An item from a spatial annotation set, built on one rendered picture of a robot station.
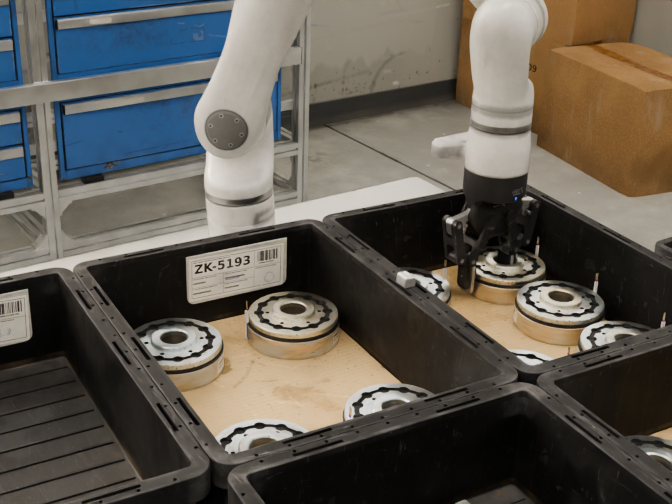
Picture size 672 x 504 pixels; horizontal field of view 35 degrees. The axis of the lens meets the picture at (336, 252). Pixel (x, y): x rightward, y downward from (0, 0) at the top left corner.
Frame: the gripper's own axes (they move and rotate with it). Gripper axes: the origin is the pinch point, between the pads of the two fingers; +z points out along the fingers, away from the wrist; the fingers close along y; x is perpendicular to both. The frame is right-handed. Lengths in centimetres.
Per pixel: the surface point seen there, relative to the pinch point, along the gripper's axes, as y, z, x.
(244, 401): -37.5, 2.2, -6.0
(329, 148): 141, 85, 244
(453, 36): 226, 56, 272
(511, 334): -4.5, 2.4, -9.8
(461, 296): -3.4, 2.4, 0.4
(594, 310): 3.5, -0.7, -14.6
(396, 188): 31, 15, 59
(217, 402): -40.0, 2.2, -4.8
